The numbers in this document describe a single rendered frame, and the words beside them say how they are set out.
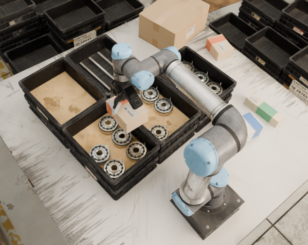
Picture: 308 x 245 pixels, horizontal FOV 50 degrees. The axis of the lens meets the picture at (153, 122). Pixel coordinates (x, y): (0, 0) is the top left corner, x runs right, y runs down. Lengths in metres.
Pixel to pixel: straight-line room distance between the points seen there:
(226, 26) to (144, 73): 2.20
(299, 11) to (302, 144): 1.57
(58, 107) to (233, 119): 1.08
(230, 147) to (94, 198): 0.89
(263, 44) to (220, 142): 2.11
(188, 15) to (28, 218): 1.76
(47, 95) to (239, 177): 1.14
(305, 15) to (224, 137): 2.39
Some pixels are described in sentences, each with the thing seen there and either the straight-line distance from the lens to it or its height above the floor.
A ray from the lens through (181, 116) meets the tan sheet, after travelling 1.83.
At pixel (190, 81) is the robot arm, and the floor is 1.43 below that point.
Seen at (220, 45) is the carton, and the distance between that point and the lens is 2.34.
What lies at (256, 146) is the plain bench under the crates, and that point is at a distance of 1.98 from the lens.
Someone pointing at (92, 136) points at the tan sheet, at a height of 0.83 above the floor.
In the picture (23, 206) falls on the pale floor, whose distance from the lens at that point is 2.58.
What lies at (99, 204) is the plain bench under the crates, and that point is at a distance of 1.73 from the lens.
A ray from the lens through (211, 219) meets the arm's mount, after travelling 1.62.
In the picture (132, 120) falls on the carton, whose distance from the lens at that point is 1.45.
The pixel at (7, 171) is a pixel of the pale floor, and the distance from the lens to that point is 2.74.
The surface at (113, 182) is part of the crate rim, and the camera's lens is 1.52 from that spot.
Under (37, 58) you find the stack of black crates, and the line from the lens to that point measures 2.99.
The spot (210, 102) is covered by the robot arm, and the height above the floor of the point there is 1.43.
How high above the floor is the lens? 2.31
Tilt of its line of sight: 56 degrees down
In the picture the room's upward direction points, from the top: 5 degrees clockwise
